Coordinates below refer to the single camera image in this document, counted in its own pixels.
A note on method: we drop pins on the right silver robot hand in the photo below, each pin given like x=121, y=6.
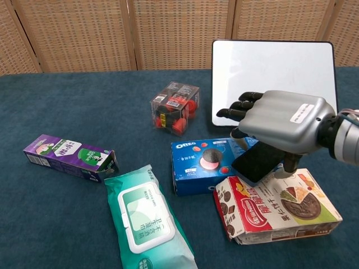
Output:
x=286, y=123

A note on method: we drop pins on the black blue whiteboard eraser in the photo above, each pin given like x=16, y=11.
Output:
x=255, y=165

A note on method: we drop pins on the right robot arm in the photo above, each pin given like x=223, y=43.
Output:
x=347, y=140

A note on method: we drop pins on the white magnetic whiteboard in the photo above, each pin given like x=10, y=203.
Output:
x=252, y=67

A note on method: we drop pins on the red white wafer biscuit box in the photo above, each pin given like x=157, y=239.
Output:
x=280, y=207

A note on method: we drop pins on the blue Oreo cookie box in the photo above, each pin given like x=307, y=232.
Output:
x=190, y=165

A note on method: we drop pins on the clear box with red caps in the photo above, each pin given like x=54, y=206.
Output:
x=174, y=109

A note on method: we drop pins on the green wet wipes pack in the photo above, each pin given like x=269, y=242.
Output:
x=146, y=213

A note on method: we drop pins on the woven bamboo folding screen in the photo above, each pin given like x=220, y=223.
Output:
x=84, y=33

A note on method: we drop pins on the purple toothpaste box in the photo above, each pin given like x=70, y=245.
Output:
x=64, y=154

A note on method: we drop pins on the teal table cloth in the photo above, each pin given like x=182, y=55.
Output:
x=56, y=98

